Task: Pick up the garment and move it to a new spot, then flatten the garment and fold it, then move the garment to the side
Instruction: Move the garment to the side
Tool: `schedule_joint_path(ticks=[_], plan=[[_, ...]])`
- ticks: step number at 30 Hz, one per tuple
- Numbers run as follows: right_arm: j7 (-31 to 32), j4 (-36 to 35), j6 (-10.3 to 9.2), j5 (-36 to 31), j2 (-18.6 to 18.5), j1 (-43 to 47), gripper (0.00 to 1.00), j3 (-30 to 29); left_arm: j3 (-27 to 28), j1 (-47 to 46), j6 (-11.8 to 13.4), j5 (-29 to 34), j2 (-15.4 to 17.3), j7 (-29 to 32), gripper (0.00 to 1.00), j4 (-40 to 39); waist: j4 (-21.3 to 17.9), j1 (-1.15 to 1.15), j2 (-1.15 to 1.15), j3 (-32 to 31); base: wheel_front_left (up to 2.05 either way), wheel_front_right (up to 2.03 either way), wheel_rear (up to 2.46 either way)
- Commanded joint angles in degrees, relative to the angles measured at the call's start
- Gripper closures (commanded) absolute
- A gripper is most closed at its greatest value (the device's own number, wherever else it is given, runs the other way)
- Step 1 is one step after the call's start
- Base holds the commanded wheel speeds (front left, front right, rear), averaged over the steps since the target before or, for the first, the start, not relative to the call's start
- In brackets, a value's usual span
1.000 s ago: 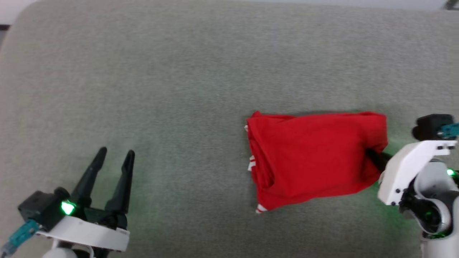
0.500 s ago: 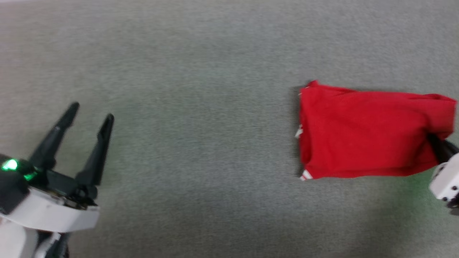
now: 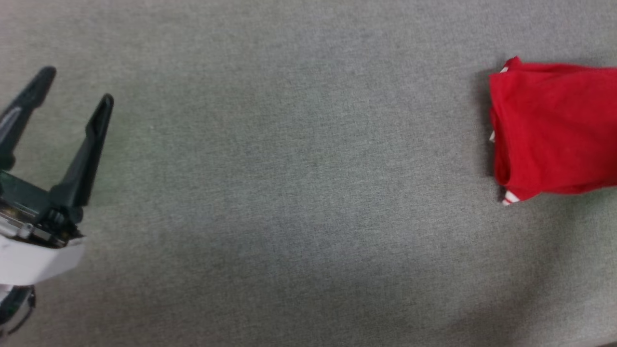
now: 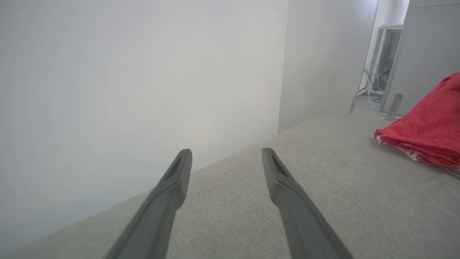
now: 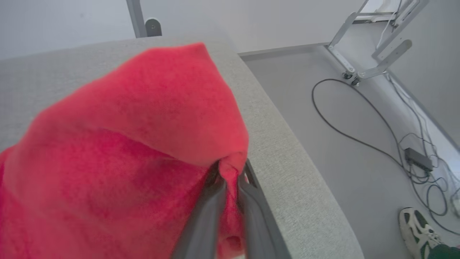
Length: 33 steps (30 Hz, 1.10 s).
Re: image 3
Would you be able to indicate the red and white shirt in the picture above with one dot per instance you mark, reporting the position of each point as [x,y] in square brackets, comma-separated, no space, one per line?
[554,125]

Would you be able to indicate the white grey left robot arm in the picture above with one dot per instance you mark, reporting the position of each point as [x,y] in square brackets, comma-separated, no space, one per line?
[14,303]

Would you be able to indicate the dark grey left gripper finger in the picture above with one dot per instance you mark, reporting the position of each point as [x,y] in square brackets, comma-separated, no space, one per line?
[87,154]
[26,113]

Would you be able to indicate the grey fabric sofa cushion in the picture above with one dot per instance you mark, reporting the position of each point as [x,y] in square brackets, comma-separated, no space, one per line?
[289,168]

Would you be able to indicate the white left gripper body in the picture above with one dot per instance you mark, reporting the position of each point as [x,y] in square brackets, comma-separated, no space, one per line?
[29,250]

